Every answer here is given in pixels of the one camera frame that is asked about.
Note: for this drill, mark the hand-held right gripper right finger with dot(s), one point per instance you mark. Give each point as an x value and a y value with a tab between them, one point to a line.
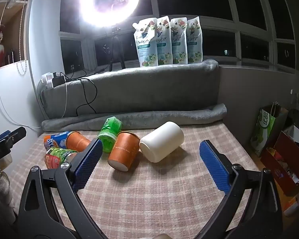
214	165

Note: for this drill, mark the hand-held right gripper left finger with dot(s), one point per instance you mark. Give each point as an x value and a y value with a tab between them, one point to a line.
88	164

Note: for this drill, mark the white cup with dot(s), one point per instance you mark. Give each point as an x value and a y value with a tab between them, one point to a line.
162	142

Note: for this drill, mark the orange paper cup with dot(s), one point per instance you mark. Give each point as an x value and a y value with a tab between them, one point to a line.
122	151
77	142

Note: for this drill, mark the green and red cup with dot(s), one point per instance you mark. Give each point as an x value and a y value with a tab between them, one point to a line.
57	157

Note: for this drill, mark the green plastic cup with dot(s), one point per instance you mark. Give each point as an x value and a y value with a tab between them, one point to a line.
109	132

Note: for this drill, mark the light fleece cloth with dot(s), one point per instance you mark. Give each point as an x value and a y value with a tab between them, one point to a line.
1	186

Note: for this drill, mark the blue and orange can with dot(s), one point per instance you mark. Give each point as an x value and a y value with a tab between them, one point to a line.
53	140

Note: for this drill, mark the pink plaid cloth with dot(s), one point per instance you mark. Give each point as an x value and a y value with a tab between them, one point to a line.
164	194

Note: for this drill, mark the green paper bag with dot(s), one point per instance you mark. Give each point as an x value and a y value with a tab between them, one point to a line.
264	129

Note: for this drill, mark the white power strip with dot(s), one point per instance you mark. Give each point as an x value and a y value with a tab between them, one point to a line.
46	81

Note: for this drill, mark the red cardboard box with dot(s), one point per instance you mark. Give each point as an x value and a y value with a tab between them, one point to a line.
281	169

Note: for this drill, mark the black charger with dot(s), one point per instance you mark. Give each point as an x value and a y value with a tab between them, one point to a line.
57	81

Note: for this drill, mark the grey fleece blanket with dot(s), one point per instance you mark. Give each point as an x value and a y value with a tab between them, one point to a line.
149	92

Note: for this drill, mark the wooden shelf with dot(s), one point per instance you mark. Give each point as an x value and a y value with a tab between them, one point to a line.
12	17

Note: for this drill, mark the white floral refill pouch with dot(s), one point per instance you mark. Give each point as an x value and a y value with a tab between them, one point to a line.
145	47
194	43
164	44
179	44

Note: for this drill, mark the black tripod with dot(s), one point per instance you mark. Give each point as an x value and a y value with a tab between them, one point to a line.
114	42

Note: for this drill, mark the white window frame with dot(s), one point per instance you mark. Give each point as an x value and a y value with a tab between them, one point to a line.
235	7

